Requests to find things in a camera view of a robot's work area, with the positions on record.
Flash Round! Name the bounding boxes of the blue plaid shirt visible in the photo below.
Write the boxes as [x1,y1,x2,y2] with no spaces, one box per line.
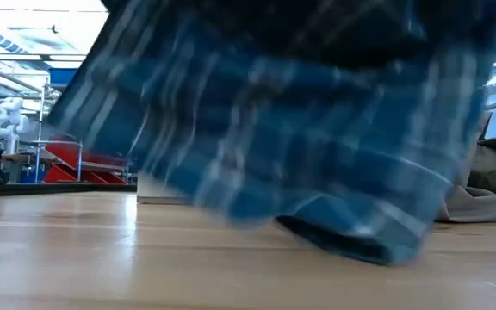
[47,0,496,266]

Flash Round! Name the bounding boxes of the blue plastic bin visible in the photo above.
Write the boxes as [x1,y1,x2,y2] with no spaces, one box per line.
[48,67,79,86]

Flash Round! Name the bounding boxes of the black aluminium rig frame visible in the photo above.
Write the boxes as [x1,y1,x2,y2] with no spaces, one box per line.
[0,183,138,199]

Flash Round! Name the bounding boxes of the red bins on rack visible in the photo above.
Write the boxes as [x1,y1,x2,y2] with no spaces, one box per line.
[43,137,129,185]

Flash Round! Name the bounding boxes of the silver metal rack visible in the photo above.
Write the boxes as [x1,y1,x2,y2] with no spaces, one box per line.
[32,81,85,184]

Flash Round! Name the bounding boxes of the khaki jacket with dark lining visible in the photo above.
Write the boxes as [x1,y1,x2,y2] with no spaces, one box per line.
[437,111,496,224]

